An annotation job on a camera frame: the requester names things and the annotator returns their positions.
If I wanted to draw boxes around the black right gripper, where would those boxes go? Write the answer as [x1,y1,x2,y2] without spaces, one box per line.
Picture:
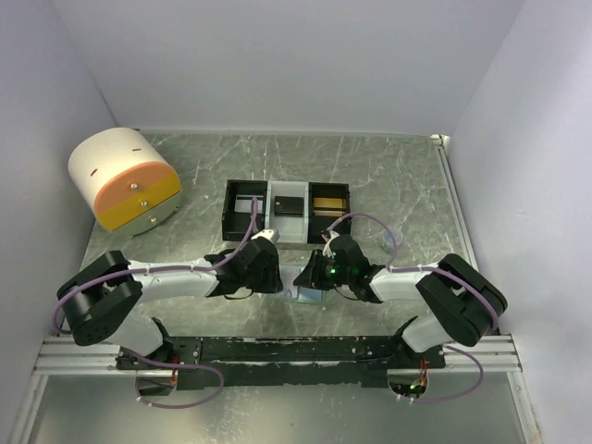
[293,250,352,291]

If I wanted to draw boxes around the green card holder wallet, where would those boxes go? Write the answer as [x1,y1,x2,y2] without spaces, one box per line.
[275,265,326,303]

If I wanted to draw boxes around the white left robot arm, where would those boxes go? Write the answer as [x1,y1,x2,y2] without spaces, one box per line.
[56,230,283,369]

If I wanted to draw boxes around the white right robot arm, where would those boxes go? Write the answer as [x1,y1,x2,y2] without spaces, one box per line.
[293,235,508,368]

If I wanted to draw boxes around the silver cards in left bin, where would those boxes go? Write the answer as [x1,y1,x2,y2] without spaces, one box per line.
[234,194,265,214]

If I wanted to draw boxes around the black cards in middle bin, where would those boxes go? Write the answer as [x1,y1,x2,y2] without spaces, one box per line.
[274,196,304,217]

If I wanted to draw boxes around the gold cards in right bin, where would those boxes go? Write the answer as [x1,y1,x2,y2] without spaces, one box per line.
[313,197,347,217]

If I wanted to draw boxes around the black left tray bin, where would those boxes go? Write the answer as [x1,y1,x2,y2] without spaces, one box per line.
[221,179,268,242]

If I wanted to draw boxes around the black tray bin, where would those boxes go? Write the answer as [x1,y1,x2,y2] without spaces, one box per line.
[221,179,268,242]
[306,182,351,245]

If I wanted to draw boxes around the white middle tray bin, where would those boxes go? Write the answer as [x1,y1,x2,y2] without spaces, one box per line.
[265,180,309,244]

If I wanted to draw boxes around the black right tray bin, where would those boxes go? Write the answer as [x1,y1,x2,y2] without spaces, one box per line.
[306,182,351,245]

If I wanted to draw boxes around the small clear plastic cup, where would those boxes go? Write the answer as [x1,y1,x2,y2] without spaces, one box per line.
[381,229,403,254]

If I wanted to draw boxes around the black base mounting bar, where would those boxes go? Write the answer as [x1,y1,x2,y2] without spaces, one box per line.
[115,335,448,390]

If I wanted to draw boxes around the round drawer cabinet white orange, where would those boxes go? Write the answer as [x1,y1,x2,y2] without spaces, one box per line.
[68,128,181,237]

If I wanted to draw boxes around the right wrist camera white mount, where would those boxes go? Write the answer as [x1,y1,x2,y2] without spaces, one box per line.
[321,230,339,258]

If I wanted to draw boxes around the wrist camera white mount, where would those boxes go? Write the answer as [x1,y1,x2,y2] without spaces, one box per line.
[252,228,280,244]
[321,230,339,258]

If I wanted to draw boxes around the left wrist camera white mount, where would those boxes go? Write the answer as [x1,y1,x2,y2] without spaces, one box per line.
[252,228,280,244]

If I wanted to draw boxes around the aluminium right side rail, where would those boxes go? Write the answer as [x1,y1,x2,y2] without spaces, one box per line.
[430,134,478,268]

